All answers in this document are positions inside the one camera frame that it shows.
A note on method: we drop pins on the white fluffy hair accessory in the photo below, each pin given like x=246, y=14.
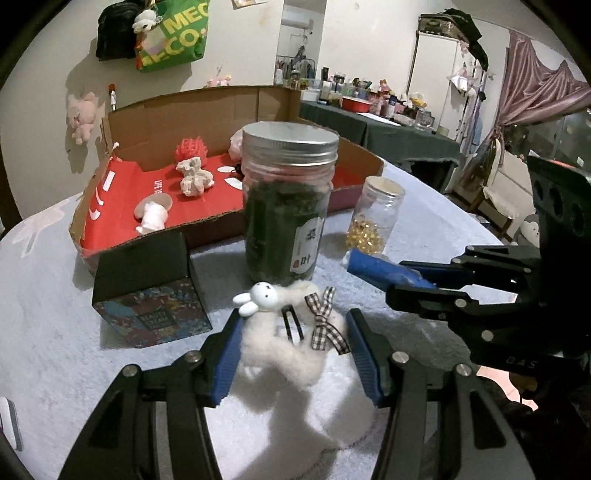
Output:
x=277, y=355

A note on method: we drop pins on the white plush charm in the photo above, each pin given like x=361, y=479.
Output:
x=147, y=21

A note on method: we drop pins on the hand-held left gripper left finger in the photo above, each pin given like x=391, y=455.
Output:
x=226, y=364

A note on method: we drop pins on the white cushioned chair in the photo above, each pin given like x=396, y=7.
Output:
x=508, y=184

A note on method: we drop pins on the red bowl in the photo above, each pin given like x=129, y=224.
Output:
x=355, y=104

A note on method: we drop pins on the pale pink plush toy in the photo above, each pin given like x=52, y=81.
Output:
x=83, y=115

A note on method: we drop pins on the white cloth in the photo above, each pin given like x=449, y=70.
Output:
x=152, y=220

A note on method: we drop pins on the white bone-shaped figurine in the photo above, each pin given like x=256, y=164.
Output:
x=194, y=177

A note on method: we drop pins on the red mesh pouf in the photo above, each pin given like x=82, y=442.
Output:
x=191, y=148

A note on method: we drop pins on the table with green cloth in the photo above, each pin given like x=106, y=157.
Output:
x=397, y=143

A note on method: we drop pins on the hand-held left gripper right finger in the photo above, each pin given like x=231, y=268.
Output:
x=367, y=364

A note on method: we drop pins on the white flat device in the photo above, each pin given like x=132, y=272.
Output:
x=10, y=424

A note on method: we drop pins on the pink curtain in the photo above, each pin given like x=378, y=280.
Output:
x=531, y=87

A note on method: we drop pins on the cardboard box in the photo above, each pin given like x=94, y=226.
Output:
x=194, y=115

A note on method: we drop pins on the glass jar of green leaves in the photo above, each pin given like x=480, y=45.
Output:
x=286, y=217

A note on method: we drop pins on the green shopping bag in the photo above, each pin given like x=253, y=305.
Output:
x=175, y=37

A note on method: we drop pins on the white refrigerator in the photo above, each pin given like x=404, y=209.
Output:
x=438, y=83

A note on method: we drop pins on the white bath pouf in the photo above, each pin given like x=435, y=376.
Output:
x=236, y=145

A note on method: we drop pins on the black printed box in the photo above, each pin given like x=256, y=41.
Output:
x=147, y=272

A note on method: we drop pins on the white air conditioner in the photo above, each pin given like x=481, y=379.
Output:
x=298, y=18

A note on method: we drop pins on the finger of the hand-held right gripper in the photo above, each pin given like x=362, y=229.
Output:
x=415, y=300
x=443, y=271

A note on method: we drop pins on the cluttered table with dark cloth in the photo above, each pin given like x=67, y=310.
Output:
x=392, y=99

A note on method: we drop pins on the black duffel bag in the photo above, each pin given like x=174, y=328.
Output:
x=450, y=23

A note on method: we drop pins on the glass jar of golden capsules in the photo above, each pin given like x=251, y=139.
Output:
x=374, y=217

